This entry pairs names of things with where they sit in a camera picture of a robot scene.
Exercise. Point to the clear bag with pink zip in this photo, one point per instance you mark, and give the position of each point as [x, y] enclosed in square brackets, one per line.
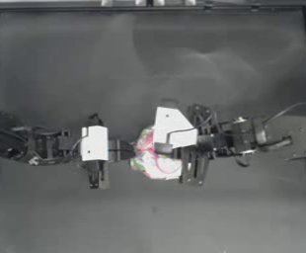
[155, 168]

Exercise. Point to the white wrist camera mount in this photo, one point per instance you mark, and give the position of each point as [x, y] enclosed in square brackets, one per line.
[173, 125]
[94, 145]

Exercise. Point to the silver frame bracket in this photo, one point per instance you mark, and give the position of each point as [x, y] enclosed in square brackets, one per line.
[190, 2]
[141, 2]
[107, 2]

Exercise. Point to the black table frame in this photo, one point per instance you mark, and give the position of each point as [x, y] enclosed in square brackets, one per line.
[50, 6]

